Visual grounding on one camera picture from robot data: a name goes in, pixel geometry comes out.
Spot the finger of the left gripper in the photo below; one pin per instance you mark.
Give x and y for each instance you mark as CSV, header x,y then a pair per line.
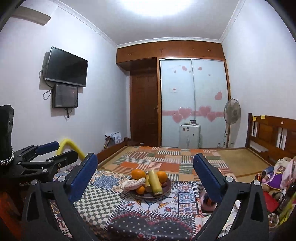
x,y
43,171
28,153

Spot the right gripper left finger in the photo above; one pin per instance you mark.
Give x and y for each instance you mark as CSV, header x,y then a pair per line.
x,y
38,220

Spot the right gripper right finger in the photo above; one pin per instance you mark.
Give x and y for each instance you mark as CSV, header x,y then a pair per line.
x,y
251,221

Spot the peeled pink pomelo segment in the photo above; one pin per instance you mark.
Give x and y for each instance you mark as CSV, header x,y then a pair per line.
x,y
132,184

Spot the large orange with sticker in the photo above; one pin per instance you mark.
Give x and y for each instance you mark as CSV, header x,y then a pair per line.
x,y
136,174

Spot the small mandarin orange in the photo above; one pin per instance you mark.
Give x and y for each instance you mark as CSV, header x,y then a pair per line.
x,y
140,190

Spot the medium orange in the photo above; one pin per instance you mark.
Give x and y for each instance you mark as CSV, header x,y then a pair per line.
x,y
162,176

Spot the pink round object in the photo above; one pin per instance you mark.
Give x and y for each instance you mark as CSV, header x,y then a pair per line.
x,y
207,204

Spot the pile of toys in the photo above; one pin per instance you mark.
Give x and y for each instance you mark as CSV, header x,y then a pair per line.
x,y
282,175

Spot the clothes pile by door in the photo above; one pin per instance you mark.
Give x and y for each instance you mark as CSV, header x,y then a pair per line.
x,y
112,139

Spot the wooden headboard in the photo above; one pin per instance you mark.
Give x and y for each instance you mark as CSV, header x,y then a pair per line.
x,y
271,137

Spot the dark purple plate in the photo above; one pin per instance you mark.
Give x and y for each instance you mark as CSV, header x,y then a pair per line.
x,y
151,195

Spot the striped patchwork bed blanket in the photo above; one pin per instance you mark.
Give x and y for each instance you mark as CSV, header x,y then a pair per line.
x,y
177,163

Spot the sugarcane piece on plate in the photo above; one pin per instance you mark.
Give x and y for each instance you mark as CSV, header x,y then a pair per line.
x,y
154,182

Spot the small white cabinet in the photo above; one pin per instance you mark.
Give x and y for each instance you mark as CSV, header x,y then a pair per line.
x,y
189,135

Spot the brown wooden door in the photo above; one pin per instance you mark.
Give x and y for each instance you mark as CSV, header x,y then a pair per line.
x,y
144,106

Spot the white standing fan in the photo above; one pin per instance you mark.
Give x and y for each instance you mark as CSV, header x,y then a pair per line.
x,y
231,114

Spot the frosted sliding wardrobe doors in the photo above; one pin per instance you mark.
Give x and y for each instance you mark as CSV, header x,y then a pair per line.
x,y
193,89

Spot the wooden overhead cabinets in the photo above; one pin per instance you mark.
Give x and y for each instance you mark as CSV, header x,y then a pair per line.
x,y
165,49

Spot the small black wall monitor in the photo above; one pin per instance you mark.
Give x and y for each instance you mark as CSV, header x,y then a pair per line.
x,y
64,96

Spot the wooden bed frame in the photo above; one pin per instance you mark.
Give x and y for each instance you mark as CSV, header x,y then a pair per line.
x,y
241,163

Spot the wall mounted black television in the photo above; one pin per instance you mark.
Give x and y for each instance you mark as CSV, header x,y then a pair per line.
x,y
64,67

